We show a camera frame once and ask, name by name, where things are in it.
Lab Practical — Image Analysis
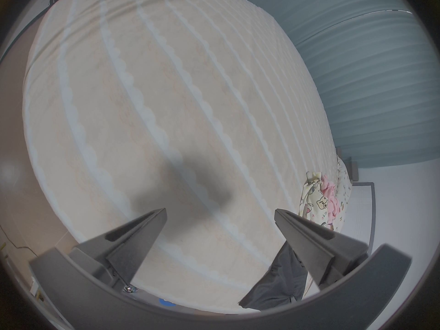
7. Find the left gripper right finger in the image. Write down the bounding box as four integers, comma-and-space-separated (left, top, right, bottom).
274, 209, 370, 285

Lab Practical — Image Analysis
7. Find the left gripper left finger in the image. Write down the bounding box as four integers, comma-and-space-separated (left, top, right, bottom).
70, 208, 168, 285

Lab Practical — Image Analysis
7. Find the pile of clothes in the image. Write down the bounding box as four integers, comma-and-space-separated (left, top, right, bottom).
297, 171, 336, 231

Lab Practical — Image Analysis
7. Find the bed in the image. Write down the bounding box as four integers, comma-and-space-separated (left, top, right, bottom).
22, 0, 375, 315

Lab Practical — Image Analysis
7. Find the pink garment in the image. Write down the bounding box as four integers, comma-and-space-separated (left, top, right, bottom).
320, 176, 341, 225

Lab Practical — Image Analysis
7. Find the black T-shirt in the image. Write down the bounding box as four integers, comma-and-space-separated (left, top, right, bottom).
238, 243, 310, 311

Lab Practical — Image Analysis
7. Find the white printed pillow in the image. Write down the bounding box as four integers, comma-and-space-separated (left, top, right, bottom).
335, 157, 353, 234

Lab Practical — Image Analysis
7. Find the blue-green curtain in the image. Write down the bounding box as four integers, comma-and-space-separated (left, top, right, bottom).
206, 0, 439, 168

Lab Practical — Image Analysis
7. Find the thin black cable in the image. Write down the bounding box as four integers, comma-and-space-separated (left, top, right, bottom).
0, 224, 39, 255

